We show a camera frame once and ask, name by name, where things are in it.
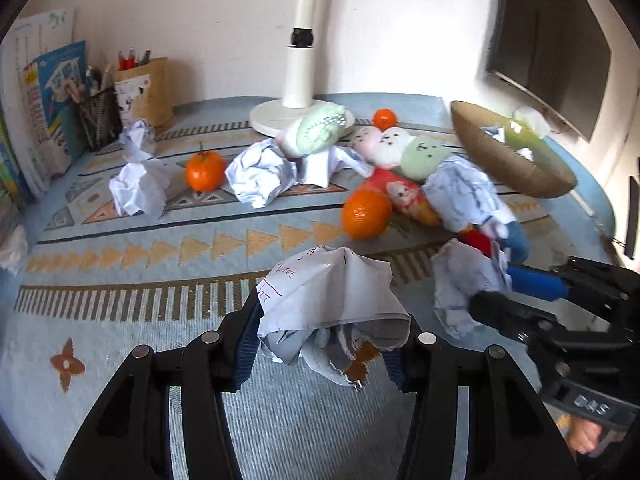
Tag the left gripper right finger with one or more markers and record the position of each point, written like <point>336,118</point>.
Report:
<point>511,433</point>

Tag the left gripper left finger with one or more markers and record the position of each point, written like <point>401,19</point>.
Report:
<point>126,433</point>

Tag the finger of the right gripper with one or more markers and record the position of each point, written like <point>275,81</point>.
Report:
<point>536,283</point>
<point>514,320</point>

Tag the lined paper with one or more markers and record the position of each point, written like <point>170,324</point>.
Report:
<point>460,271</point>

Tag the large paper front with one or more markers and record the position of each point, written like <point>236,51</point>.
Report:
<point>332,309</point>

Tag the person right hand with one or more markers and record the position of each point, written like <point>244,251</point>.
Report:
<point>583,436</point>

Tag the woven brown basket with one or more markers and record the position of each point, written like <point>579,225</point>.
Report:
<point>519,160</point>

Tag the red plush doll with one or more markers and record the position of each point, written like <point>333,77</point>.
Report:
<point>406,196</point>

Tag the pink white green plush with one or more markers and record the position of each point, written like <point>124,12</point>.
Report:
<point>396,149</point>

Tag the large front orange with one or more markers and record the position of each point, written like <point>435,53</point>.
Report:
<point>366,214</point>

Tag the patterned blue table mat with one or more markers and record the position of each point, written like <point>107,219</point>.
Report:
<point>96,285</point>

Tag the white tissue at edge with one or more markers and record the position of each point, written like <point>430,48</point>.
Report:
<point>14,251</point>

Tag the small orange near lamp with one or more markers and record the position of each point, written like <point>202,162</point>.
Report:
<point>384,118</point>

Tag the crumpled paper left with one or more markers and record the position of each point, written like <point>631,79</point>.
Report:
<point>141,187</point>

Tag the green round plush toy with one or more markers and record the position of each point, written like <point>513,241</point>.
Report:
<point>313,133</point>

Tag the green books stack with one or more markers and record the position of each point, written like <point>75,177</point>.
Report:
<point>10,173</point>

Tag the orange with stem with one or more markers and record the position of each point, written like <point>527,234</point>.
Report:
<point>204,171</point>

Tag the crumpled paper near holder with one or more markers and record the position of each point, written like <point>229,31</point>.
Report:
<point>138,141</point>

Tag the crumpled paper centre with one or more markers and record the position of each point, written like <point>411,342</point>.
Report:
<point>260,174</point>

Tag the white desk lamp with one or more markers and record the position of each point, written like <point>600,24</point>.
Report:
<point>297,98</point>

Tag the white workbook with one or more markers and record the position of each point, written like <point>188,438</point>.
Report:
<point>26,40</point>

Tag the black mesh pen holder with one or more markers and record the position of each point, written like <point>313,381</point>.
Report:
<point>99,117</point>

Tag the brown paper pen holder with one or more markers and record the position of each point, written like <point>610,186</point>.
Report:
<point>143,93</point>

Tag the blue cover book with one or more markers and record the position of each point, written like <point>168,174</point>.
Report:
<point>60,77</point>

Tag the dark wall monitor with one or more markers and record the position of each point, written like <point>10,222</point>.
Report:
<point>556,52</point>

